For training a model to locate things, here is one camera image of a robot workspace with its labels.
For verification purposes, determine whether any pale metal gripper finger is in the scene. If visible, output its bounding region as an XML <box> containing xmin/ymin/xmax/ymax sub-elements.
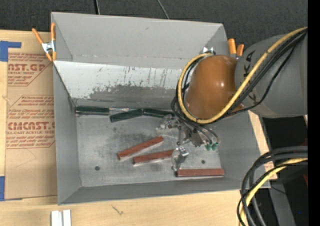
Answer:
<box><xmin>155</xmin><ymin>118</ymin><xmax>176</xmax><ymax>135</ymax></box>
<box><xmin>171</xmin><ymin>146</ymin><xmax>190</xmax><ymax>172</ymax></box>

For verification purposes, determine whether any dark green flat block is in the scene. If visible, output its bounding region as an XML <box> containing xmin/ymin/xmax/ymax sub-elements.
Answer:
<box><xmin>75</xmin><ymin>105</ymin><xmax>111</xmax><ymax>116</ymax></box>
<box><xmin>109</xmin><ymin>108</ymin><xmax>144</xmax><ymax>124</ymax></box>
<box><xmin>142</xmin><ymin>107</ymin><xmax>176</xmax><ymax>119</ymax></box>

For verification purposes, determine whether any red-brown flat block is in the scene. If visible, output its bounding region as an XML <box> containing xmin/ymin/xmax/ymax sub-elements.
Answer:
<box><xmin>131</xmin><ymin>149</ymin><xmax>175</xmax><ymax>166</ymax></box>
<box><xmin>116</xmin><ymin>135</ymin><xmax>165</xmax><ymax>162</ymax></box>
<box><xmin>174</xmin><ymin>167</ymin><xmax>226</xmax><ymax>178</ymax></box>

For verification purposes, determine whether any grey metal bin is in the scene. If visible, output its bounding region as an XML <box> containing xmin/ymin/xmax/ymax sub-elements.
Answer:
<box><xmin>50</xmin><ymin>11</ymin><xmax>271</xmax><ymax>206</ymax></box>

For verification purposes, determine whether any brown cardboard board red print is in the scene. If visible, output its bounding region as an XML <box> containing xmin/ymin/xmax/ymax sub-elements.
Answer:
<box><xmin>0</xmin><ymin>29</ymin><xmax>59</xmax><ymax>201</ymax></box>

